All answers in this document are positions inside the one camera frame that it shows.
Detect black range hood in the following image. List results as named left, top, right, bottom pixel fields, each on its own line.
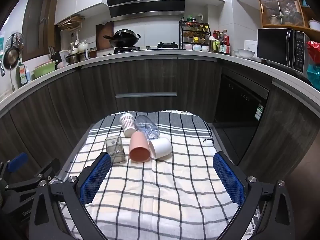
left=103, top=0, right=188, bottom=22

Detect black white checked cloth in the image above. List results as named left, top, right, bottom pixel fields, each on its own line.
left=59, top=110, right=258, bottom=240

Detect white cup with red stripes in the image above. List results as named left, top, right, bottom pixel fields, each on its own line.
left=119, top=113, right=137, bottom=137

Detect red bag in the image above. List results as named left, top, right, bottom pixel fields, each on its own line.
left=306, top=41, right=320, bottom=67

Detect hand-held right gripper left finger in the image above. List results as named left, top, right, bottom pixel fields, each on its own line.
left=28, top=152, right=112, bottom=240

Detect wooden glass-door cabinet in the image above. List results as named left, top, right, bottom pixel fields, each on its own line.
left=257, top=0, right=311, bottom=29

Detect black wok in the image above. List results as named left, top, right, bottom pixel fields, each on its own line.
left=102, top=29, right=141, bottom=48

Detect hanging frying pan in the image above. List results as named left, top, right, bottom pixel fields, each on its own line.
left=3, top=32, right=25, bottom=70

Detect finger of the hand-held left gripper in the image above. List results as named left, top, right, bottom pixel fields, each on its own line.
left=0, top=152, right=28, bottom=178
left=5, top=158, right=61, bottom=202

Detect teal bag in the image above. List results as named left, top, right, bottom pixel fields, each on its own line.
left=306, top=64, right=320, bottom=91

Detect brown window frame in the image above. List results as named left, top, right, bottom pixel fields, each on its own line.
left=22, top=0, right=61, bottom=62

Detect black microwave oven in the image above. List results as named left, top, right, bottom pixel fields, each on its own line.
left=257, top=28, right=312, bottom=76

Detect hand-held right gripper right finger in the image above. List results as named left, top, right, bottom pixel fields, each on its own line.
left=212, top=151, right=295, bottom=240

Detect square grey glass cup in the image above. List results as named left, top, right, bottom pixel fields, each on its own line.
left=105, top=135, right=126, bottom=164

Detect clear blue-tinted glass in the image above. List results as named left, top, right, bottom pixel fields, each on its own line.
left=134, top=115, right=160, bottom=141

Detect green basin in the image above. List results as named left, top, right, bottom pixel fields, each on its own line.
left=32, top=60, right=56, bottom=79

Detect black spice rack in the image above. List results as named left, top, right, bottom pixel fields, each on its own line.
left=179, top=19, right=211, bottom=52

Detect brown cutting board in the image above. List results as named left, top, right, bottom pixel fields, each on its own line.
left=96, top=21, right=114, bottom=51

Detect green dish soap bottle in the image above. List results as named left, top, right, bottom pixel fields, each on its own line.
left=16, top=62, right=28, bottom=86

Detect pink cup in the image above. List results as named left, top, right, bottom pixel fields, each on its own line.
left=129, top=131, right=151, bottom=162

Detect wooden boards on wall rack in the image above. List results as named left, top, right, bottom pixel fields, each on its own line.
left=58, top=15, right=86, bottom=32

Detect white pot with dark rim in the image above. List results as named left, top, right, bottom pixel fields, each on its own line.
left=308, top=19, right=320, bottom=32

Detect metal drawer handle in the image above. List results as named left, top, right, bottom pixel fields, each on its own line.
left=115, top=92, right=177, bottom=99

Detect gas stove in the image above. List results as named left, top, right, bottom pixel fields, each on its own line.
left=103, top=43, right=179, bottom=56

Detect plain white cup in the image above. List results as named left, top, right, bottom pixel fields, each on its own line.
left=148, top=137, right=172, bottom=160

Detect group of sauce bottles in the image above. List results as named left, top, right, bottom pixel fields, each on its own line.
left=212, top=29, right=231, bottom=54

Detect white bowl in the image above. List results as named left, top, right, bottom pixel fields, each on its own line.
left=234, top=48, right=256, bottom=59

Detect black dishwasher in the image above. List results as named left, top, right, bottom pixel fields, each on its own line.
left=214, top=74, right=270, bottom=161

